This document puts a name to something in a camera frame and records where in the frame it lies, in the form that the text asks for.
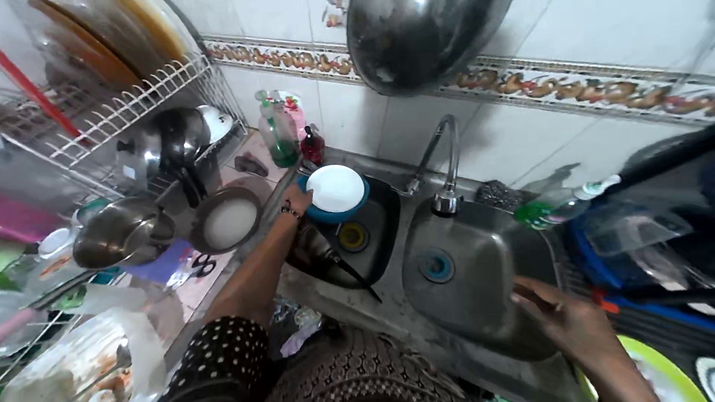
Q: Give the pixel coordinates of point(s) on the brown stone-like soap piece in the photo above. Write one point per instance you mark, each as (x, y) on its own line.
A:
(251, 165)

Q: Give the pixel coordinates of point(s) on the metal scouring pad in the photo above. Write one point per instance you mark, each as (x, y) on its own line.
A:
(497, 195)

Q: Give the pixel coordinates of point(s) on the large orange-brown plate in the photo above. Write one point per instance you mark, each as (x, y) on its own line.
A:
(92, 44)

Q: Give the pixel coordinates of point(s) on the blue plastic crate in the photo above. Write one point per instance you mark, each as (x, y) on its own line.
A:
(592, 257)

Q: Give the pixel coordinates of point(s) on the person's left forearm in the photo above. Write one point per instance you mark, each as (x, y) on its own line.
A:
(254, 273)

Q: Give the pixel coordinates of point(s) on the person's body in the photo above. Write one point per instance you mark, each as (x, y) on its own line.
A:
(363, 371)

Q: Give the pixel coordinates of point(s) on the person's left fingers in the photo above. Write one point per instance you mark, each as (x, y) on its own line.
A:
(308, 197)

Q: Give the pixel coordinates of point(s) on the pink plastic container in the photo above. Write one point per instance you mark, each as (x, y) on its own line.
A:
(28, 218)

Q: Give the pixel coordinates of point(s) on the purple plastic packet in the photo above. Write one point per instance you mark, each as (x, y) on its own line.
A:
(156, 263)

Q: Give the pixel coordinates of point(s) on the chrome faucet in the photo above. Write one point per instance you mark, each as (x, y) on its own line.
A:
(453, 156)

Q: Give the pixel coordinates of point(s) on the blue sink strainer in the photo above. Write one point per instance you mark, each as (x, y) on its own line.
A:
(441, 266)

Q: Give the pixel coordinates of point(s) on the red stick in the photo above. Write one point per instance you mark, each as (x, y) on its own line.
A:
(39, 96)

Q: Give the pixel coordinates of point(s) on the clear plastic container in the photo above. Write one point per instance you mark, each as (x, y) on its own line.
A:
(631, 226)

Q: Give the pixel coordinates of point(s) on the pink floral bottle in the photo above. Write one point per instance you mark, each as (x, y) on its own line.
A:
(295, 114)

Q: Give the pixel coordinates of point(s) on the red pump bottle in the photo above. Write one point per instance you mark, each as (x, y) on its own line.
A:
(313, 147)

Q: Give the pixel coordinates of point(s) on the white round bowl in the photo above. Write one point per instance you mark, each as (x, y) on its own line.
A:
(336, 188)

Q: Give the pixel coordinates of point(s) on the brown bowl with whitish liquid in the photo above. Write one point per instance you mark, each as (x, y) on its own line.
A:
(230, 223)

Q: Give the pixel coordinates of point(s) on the large dark metal wok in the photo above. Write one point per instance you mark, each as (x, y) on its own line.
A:
(419, 44)

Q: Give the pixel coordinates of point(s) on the clear bottle with green liquid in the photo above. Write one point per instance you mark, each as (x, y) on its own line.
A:
(281, 139)

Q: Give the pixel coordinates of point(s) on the stainless steel double sink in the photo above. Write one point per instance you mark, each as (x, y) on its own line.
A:
(475, 262)

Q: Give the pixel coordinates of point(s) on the clear green-labelled spray bottle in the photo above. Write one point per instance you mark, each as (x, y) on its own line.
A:
(561, 210)

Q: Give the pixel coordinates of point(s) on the plastic bag with food scraps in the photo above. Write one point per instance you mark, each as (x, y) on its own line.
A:
(61, 357)

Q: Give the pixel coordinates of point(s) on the blue round basin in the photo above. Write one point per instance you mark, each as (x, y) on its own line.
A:
(335, 215)

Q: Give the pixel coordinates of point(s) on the yellow sink strainer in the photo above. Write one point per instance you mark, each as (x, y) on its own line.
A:
(352, 236)

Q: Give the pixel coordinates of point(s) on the person's right forearm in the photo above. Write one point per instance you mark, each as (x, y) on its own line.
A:
(618, 366)

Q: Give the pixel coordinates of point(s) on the crumpled lilac cloth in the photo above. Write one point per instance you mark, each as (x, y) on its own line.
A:
(300, 335)

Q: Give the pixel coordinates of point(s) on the white small cup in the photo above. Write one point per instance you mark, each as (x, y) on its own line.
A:
(54, 243)

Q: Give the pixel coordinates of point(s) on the person's right hand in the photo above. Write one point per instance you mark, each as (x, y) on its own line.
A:
(579, 319)

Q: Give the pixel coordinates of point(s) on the large yellow-rimmed plate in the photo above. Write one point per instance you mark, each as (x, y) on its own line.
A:
(159, 28)

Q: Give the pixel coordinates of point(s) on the lime green round basin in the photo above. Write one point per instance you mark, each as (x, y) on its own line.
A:
(673, 366)

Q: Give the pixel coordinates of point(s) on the metal spoon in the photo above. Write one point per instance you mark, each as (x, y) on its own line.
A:
(106, 370)

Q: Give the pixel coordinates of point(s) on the person's right fingers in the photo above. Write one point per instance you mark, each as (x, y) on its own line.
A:
(533, 291)

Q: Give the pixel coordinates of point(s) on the person's left hand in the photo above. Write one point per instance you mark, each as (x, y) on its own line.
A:
(294, 199)

